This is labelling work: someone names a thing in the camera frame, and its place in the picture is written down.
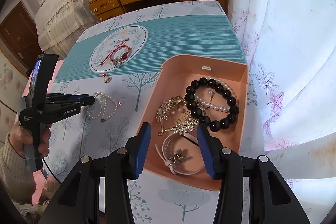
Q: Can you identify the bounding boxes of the gold rhinestone hair comb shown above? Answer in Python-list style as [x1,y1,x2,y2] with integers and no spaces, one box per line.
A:
[155,96,199,136]

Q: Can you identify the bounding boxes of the lace covered furniture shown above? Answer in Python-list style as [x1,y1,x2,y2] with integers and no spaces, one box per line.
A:
[35,0,97,59]

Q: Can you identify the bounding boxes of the white floral curtain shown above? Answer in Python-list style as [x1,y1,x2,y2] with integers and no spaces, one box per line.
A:
[228,0,335,223]

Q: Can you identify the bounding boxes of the phone on gripper mount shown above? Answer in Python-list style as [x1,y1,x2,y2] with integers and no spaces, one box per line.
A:
[29,55,43,99]

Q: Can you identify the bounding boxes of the red string bracelet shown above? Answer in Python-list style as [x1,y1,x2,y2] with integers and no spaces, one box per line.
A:
[99,37,133,68]

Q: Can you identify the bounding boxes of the person's left hand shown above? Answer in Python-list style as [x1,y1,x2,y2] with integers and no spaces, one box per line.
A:
[10,122,52,159]

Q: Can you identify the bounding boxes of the tree print tablecloth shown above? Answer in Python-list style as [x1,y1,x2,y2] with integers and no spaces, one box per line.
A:
[41,0,266,224]

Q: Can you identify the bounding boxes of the brown wooden door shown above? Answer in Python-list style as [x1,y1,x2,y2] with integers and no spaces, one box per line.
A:
[1,2,43,70]

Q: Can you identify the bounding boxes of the pearl bracelet with charm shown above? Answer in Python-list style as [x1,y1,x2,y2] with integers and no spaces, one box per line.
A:
[194,77,238,113]

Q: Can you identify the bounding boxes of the long pearl necklace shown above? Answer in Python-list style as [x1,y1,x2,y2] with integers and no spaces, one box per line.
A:
[86,91,125,123]

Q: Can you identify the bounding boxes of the peach jewelry box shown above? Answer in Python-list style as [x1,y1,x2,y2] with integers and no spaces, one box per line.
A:
[142,55,248,191]

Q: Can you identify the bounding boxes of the black bead bracelet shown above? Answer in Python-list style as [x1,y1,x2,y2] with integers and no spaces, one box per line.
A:
[184,77,240,132]

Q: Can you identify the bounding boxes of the pink smart band watch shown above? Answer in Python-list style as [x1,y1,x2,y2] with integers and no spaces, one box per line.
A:
[155,133,205,176]

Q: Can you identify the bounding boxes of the cream knit sleeve forearm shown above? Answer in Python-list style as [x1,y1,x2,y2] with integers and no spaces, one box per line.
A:
[0,133,36,205]

